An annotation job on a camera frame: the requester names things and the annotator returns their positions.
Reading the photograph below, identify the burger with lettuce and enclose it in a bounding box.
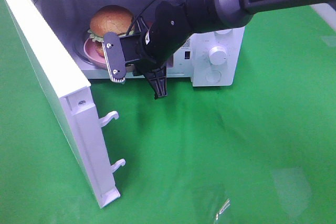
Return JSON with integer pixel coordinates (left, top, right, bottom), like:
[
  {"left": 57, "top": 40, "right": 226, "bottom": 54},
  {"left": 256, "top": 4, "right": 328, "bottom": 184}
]
[{"left": 88, "top": 5, "right": 134, "bottom": 57}]

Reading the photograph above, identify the white microwave oven body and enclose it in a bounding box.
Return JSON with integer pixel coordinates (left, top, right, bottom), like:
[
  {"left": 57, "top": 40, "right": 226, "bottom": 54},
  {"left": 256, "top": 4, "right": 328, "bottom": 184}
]
[{"left": 5, "top": 0, "right": 244, "bottom": 87}]

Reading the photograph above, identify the white microwave door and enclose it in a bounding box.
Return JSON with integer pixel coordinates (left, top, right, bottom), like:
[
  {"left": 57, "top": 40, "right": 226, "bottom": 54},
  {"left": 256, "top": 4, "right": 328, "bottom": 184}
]
[{"left": 5, "top": 0, "right": 125, "bottom": 208}]

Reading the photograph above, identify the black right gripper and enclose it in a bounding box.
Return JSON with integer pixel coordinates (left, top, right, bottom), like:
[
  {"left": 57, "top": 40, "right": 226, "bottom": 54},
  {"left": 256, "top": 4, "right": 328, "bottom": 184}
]
[{"left": 103, "top": 17, "right": 167, "bottom": 99}]

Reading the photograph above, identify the clear plastic film scrap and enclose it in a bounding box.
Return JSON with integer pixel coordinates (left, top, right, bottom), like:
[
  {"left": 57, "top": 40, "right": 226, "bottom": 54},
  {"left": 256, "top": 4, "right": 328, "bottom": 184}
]
[{"left": 191, "top": 183, "right": 233, "bottom": 223}]

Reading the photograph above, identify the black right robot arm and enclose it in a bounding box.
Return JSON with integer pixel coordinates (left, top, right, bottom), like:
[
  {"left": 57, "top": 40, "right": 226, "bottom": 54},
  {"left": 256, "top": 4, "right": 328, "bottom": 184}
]
[{"left": 102, "top": 0, "right": 333, "bottom": 99}]

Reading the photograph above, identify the pink plate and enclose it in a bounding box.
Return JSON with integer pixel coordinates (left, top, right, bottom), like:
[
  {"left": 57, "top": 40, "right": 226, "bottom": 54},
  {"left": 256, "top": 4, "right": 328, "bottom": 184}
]
[{"left": 83, "top": 36, "right": 134, "bottom": 72}]

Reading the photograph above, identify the round door release button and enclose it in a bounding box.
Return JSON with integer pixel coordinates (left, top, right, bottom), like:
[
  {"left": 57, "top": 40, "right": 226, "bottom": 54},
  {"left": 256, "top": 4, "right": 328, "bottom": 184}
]
[{"left": 205, "top": 70, "right": 222, "bottom": 84}]

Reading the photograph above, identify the white dial knob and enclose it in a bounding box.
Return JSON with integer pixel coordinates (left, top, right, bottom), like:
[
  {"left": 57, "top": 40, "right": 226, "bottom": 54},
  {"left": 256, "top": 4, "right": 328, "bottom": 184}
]
[
  {"left": 215, "top": 29, "right": 232, "bottom": 35},
  {"left": 208, "top": 46, "right": 227, "bottom": 66}
]

